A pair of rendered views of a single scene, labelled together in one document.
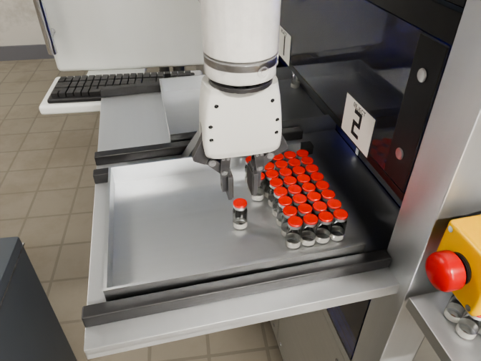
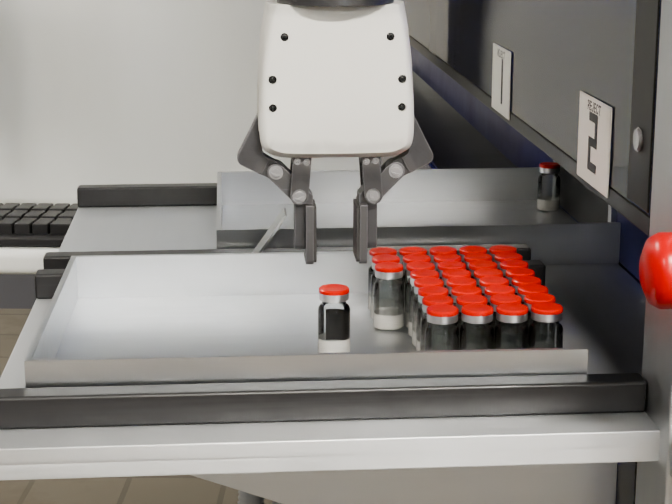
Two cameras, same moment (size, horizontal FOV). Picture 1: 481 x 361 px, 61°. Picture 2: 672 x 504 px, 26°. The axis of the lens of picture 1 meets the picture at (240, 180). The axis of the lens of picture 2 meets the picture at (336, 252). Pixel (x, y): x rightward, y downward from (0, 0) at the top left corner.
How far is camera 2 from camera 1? 0.52 m
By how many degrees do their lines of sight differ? 25
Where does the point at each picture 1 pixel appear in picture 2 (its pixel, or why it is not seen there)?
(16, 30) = not seen: outside the picture
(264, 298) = (351, 426)
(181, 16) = not seen: hidden behind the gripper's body
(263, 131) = (375, 99)
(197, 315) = (204, 433)
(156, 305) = (122, 398)
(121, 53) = (142, 167)
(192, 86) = not seen: hidden behind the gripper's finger
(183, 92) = (271, 207)
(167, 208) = (183, 328)
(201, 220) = (251, 344)
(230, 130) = (310, 88)
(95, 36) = (87, 122)
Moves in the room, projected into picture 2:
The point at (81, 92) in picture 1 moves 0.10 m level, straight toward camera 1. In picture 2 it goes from (33, 223) to (37, 244)
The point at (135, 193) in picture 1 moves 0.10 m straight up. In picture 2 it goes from (119, 310) to (114, 179)
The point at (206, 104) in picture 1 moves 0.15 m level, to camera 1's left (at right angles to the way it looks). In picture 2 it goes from (267, 34) to (40, 30)
